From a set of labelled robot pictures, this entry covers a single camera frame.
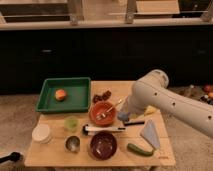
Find blue sponge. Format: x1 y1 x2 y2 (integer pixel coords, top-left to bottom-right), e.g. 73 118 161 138
117 112 129 122

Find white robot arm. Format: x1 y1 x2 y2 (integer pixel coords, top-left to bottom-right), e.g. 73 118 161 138
118 69 213 138

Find orange bowl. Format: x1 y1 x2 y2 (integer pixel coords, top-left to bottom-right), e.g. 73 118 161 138
89 101 117 126

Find purple bowl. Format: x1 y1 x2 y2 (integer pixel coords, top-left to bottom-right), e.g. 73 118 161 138
90 131 117 160

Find dark grapes bunch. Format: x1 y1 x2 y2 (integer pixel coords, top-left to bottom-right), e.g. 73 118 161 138
92 91 111 103

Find green plastic tray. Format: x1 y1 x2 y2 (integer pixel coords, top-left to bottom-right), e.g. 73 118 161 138
36 77 91 114

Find wooden fork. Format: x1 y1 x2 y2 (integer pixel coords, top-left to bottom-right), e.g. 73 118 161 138
96 99 123 120

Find red yellow apple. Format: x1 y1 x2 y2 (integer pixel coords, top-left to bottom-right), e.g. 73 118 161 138
55 89 67 101

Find black marker pen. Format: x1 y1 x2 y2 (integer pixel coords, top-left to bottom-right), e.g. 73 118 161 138
123 121 145 126

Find yellow banana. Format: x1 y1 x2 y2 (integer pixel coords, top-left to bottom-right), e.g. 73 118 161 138
144 106 157 115

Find green plastic cup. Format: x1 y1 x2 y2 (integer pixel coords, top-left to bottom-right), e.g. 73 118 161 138
64 116 78 132

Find grey blue cloth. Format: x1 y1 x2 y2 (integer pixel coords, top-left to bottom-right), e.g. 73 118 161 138
140 120 160 149

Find green cucumber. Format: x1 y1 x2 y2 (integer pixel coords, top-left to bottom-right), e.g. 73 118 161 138
127 143 154 157

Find small metal cup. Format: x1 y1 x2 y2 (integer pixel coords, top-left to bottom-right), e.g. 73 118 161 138
65 136 80 153

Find bottles on floor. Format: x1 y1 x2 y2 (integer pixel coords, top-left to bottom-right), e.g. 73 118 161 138
181 84 213 105

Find black object on floor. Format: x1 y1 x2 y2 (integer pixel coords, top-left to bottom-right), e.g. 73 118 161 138
0 152 21 164

